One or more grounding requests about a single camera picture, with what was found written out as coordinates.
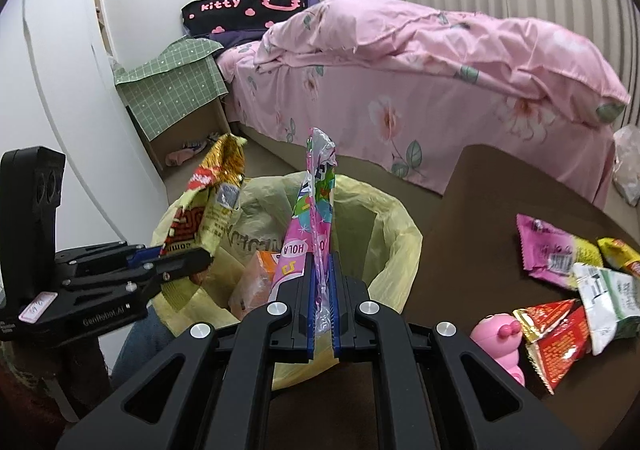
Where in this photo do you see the red triangular packet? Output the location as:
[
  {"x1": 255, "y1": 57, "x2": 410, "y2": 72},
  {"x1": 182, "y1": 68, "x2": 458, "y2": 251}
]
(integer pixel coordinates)
[{"x1": 525, "y1": 305, "x2": 594, "y2": 397}]

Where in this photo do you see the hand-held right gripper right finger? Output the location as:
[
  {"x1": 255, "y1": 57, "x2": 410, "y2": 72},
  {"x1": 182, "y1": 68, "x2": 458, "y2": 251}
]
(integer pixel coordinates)
[{"x1": 327, "y1": 252, "x2": 588, "y2": 450}]

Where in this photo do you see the white plastic bag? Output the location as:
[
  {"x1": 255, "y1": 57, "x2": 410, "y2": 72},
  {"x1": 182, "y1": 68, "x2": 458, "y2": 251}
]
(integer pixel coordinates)
[{"x1": 611, "y1": 126, "x2": 640, "y2": 209}]

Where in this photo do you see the small yellow and red packet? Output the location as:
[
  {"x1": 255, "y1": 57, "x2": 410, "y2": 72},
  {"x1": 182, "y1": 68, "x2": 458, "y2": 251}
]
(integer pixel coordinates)
[{"x1": 597, "y1": 237, "x2": 640, "y2": 279}]

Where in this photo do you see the pink caterpillar toy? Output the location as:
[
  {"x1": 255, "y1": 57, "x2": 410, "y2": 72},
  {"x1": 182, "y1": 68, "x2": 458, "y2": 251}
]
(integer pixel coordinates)
[{"x1": 470, "y1": 313, "x2": 527, "y2": 387}]

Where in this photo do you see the red packet with gold edge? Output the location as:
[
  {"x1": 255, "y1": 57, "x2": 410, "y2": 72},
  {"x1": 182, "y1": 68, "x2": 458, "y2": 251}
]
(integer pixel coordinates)
[{"x1": 512, "y1": 299, "x2": 583, "y2": 345}]

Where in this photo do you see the yellow plastic bin liner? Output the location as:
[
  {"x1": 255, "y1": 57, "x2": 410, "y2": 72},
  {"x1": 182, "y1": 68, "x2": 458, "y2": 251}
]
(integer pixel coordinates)
[{"x1": 150, "y1": 171, "x2": 424, "y2": 391}]

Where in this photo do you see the black pillow with pink print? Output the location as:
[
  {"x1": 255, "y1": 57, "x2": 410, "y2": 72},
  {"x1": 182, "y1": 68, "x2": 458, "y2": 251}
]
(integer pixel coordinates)
[{"x1": 181, "y1": 0, "x2": 310, "y2": 38}]

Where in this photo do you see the pink and yellow snack packet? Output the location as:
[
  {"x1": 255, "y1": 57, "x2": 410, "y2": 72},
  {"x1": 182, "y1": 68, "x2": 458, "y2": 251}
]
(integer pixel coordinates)
[{"x1": 516, "y1": 214, "x2": 604, "y2": 291}]

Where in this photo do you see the pink colourful foil packet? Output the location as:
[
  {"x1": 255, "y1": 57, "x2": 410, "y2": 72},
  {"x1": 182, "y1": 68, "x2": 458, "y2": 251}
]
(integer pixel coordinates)
[{"x1": 268, "y1": 127, "x2": 339, "y2": 346}]

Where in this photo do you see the white wardrobe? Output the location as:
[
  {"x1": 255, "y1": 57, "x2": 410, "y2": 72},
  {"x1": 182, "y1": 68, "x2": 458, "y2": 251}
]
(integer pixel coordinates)
[{"x1": 0, "y1": 0, "x2": 171, "y2": 291}]

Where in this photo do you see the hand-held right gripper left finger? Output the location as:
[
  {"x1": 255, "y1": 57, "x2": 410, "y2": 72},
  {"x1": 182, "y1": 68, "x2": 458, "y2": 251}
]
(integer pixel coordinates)
[{"x1": 55, "y1": 252, "x2": 318, "y2": 450}]

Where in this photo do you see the orange snack bag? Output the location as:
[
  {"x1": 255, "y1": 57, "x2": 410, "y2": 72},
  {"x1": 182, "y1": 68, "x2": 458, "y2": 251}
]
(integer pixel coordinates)
[{"x1": 229, "y1": 250, "x2": 288, "y2": 321}]

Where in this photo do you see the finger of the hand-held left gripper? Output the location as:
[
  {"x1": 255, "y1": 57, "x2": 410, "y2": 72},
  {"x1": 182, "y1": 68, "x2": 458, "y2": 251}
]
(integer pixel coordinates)
[
  {"x1": 62, "y1": 247, "x2": 214, "y2": 307},
  {"x1": 54, "y1": 240, "x2": 163, "y2": 277}
]

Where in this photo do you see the pink floral duvet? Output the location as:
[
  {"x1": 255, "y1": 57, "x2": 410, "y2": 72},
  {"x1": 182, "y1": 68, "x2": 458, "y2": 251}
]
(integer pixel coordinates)
[{"x1": 254, "y1": 0, "x2": 632, "y2": 127}]

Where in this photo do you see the green checked cloth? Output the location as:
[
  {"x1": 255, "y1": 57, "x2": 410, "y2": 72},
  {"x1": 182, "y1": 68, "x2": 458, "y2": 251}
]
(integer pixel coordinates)
[{"x1": 114, "y1": 37, "x2": 231, "y2": 143}]

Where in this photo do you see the white and green packet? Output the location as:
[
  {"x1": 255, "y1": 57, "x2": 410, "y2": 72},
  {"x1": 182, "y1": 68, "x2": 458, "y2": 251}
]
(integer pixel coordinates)
[{"x1": 571, "y1": 262, "x2": 640, "y2": 357}]

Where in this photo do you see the yellow red gold-lined snack packet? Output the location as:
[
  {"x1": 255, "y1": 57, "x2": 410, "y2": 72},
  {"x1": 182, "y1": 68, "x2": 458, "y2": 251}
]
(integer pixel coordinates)
[{"x1": 159, "y1": 134, "x2": 247, "y2": 263}]

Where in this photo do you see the person's leg in jeans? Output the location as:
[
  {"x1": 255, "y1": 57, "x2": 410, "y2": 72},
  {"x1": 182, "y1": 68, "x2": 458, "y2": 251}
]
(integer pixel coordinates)
[{"x1": 111, "y1": 317, "x2": 176, "y2": 388}]

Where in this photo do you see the bed with pink floral sheet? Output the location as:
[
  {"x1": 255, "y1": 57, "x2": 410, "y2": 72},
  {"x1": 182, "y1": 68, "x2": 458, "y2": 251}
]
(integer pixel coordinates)
[{"x1": 215, "y1": 40, "x2": 618, "y2": 209}]

